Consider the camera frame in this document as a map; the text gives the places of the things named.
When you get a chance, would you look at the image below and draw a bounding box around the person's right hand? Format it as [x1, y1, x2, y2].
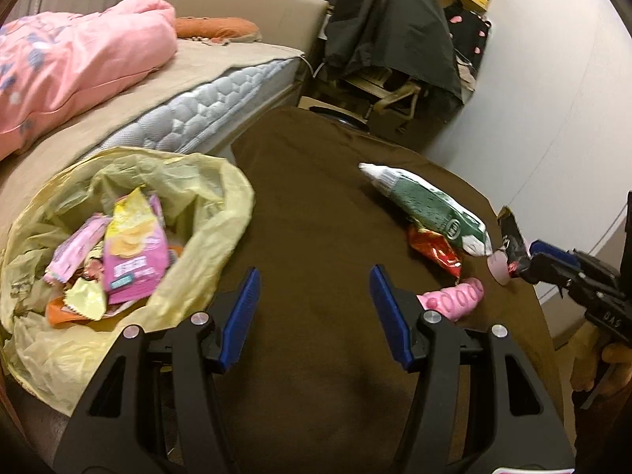
[570, 328, 632, 397]

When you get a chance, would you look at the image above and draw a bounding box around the orange snack bag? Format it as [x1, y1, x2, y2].
[45, 301, 87, 327]

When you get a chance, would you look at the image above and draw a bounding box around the person's right forearm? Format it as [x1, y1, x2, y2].
[572, 389, 632, 474]

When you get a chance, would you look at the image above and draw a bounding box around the pink cylindrical jar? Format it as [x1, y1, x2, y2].
[486, 251, 517, 287]

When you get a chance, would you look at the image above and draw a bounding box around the beige bed headboard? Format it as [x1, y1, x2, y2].
[138, 0, 331, 60]

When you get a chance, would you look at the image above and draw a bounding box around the black round object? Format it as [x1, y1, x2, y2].
[308, 105, 371, 132]

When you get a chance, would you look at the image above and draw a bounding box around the office chair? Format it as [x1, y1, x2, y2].
[340, 66, 425, 122]

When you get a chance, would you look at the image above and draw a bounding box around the green and white snack bag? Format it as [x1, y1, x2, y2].
[358, 162, 492, 258]

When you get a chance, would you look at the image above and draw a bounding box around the black garment with pink dots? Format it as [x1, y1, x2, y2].
[443, 0, 493, 85]

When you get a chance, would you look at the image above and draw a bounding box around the small yellow wrapper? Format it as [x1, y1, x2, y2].
[64, 276, 108, 322]

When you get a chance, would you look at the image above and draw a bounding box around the pink and yellow chip bag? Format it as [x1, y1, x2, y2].
[102, 188, 171, 305]

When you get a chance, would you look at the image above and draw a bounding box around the black wrapper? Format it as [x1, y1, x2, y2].
[498, 206, 531, 270]

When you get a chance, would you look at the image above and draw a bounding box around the brown tablecloth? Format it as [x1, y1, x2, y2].
[212, 105, 564, 474]

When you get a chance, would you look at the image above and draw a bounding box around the pale pink wrapper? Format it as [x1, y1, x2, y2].
[44, 214, 112, 284]

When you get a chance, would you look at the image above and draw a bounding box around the yellow trash bag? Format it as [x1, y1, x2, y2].
[0, 147, 256, 414]

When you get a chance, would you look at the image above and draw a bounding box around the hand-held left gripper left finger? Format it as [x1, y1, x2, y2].
[53, 265, 261, 474]

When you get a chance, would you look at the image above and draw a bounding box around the pink quilt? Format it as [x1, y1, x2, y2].
[0, 0, 179, 161]

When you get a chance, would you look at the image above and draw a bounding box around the dark cloth over chair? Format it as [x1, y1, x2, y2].
[323, 0, 464, 107]

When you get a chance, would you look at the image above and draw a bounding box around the red foil wrapper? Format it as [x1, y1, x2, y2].
[407, 224, 464, 282]

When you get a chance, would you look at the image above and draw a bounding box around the long pink toy package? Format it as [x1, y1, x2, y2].
[417, 278, 485, 322]

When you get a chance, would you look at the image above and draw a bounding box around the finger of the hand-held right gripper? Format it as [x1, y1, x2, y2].
[512, 254, 574, 290]
[528, 238, 582, 266]

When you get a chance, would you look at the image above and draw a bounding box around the bed mattress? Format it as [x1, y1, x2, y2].
[0, 38, 308, 238]

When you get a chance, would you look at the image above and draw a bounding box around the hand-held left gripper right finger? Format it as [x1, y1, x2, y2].
[369, 264, 576, 474]

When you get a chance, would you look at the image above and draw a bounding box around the orange pillow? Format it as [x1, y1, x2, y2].
[174, 16, 261, 46]

